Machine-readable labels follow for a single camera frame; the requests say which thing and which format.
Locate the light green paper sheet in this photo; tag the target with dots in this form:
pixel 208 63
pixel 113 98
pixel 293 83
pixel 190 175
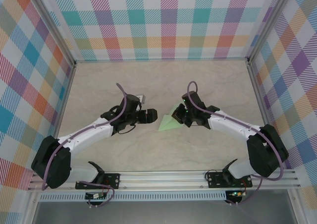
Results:
pixel 168 123

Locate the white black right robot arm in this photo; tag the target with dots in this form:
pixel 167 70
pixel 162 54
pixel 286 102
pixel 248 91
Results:
pixel 230 127

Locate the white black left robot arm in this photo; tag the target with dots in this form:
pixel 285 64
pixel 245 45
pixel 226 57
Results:
pixel 86 134

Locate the thin aluminium frame rail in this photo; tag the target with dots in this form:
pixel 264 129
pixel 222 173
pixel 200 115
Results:
pixel 161 60

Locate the wide aluminium base rail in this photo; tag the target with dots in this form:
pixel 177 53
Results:
pixel 161 180

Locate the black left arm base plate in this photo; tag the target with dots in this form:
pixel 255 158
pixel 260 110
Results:
pixel 112 180

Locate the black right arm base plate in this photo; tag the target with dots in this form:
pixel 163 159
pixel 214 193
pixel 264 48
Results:
pixel 215 180

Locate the aluminium side frame rail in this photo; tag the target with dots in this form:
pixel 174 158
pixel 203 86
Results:
pixel 59 120
pixel 265 115

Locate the aluminium frame post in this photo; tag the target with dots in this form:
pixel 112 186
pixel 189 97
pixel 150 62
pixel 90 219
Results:
pixel 53 27
pixel 268 23

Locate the aluminium frame leg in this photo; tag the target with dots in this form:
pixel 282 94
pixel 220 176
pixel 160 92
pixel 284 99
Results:
pixel 31 209
pixel 297 209

